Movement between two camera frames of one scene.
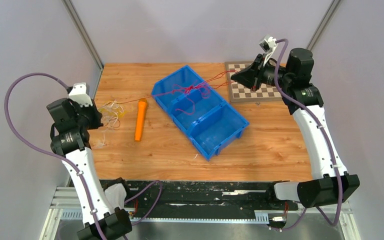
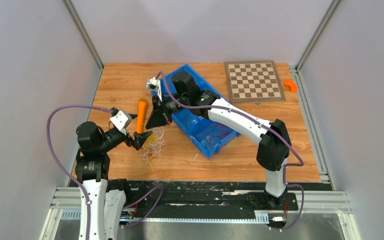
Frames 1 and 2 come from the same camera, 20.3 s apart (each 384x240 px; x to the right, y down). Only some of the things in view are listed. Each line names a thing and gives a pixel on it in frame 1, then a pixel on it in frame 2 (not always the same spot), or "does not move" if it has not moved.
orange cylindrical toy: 141,114 does not move
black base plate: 260,197 does not move
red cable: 203,89 → 215,132
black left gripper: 96,116 → 139,139
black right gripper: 251,76 → 157,118
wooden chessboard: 238,93 does not move
